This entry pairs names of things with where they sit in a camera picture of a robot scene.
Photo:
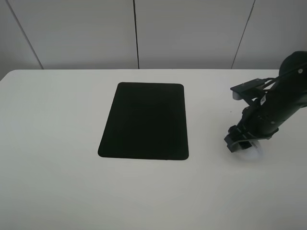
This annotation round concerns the black rectangular mouse pad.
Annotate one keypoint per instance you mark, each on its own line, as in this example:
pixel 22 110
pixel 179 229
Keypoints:
pixel 146 121

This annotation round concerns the white wireless computer mouse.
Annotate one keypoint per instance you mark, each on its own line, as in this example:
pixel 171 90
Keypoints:
pixel 250 154

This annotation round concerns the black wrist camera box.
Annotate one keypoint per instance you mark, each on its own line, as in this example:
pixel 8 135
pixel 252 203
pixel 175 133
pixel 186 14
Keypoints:
pixel 249 90

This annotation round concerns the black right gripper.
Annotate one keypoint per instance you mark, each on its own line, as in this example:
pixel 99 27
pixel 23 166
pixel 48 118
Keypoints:
pixel 260 120

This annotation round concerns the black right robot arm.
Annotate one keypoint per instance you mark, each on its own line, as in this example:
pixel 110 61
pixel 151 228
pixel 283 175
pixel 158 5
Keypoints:
pixel 291 81

